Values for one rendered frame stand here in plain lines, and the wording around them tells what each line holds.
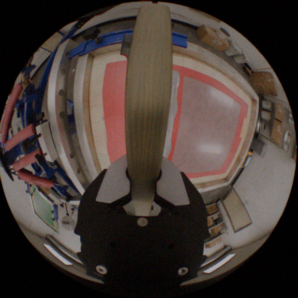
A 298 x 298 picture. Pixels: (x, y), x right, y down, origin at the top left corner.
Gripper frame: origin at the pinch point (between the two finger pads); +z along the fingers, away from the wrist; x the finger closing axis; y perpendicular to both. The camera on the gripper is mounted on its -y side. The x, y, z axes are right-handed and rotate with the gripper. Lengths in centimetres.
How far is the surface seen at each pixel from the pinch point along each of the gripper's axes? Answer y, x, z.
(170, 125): -1.7, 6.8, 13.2
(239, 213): 246, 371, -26
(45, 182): 26, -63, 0
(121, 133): 1.6, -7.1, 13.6
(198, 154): 7.4, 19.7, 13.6
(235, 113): -12.1, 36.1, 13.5
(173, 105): -7.5, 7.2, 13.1
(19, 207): 169, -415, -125
